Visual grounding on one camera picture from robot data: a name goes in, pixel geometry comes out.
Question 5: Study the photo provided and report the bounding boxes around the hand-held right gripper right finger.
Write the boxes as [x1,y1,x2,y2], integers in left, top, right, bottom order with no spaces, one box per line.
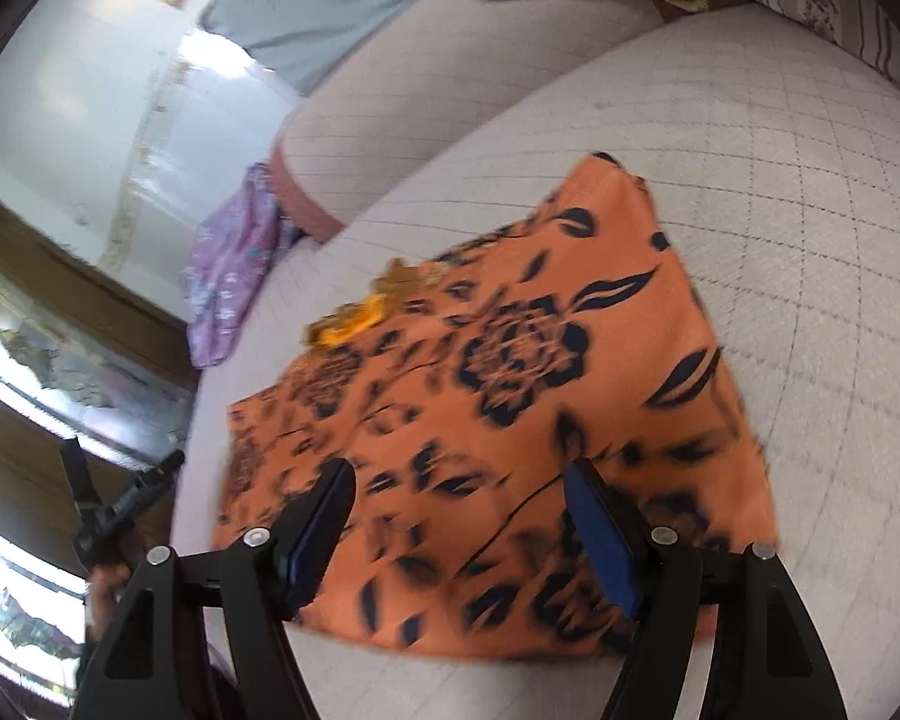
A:
[562,459,848,720]

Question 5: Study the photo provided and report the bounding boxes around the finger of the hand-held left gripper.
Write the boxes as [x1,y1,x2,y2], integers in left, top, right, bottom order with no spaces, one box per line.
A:
[109,448,188,533]
[58,436,98,541]

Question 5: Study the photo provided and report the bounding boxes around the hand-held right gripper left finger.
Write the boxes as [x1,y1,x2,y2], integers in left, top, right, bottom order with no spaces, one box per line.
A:
[75,457,357,720]

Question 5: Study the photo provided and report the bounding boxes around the orange black floral garment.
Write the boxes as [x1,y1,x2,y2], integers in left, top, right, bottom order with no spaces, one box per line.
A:
[211,152,779,665]

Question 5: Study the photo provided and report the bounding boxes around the purple floral cloth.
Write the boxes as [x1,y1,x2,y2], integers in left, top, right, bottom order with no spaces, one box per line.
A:
[182,162,301,370]

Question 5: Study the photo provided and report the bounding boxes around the beige brown bolster cushion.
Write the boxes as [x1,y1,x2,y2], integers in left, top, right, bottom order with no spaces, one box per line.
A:
[270,0,665,245]

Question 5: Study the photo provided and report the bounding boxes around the grey cloth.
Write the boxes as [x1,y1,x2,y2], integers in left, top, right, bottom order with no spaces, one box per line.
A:
[197,0,466,95]

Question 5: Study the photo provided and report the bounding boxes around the wooden door frame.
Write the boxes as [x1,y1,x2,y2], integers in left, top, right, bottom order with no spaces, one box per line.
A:
[0,176,200,391]

